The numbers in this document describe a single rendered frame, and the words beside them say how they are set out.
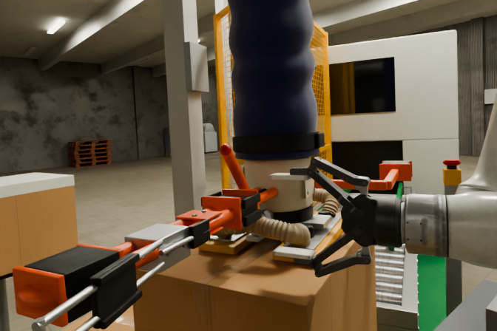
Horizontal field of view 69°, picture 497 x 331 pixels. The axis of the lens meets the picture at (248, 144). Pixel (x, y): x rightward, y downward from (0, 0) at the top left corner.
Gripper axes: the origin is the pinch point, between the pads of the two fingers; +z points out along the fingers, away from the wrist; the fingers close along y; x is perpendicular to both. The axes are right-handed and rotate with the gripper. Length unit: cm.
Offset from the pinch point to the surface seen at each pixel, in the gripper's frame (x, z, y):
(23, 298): -38.9, 10.8, -0.4
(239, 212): -2.3, 7.0, -0.4
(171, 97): 128, 124, -37
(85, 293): -37.6, 3.8, -1.5
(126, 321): 34, 76, 53
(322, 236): 21.5, -1.7, 10.3
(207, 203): -2.4, 13.7, -1.6
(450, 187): 121, -32, 15
